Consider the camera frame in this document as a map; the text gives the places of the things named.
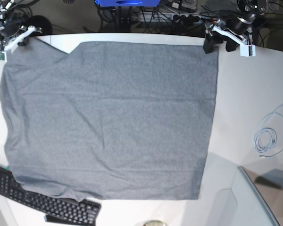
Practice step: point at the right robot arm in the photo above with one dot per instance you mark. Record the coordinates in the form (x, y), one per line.
(10, 6)

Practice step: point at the black computer keyboard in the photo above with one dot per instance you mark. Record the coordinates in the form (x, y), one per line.
(67, 211)

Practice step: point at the blue base plate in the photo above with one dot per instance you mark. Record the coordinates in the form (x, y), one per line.
(118, 3)

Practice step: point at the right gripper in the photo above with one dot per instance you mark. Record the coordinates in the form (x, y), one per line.
(9, 26)

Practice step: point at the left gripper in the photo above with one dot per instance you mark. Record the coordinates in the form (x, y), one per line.
(237, 23)

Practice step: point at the grey t-shirt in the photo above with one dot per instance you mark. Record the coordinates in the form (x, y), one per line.
(110, 120)

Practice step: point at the round brass object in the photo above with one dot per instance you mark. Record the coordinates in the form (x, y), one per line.
(154, 223)

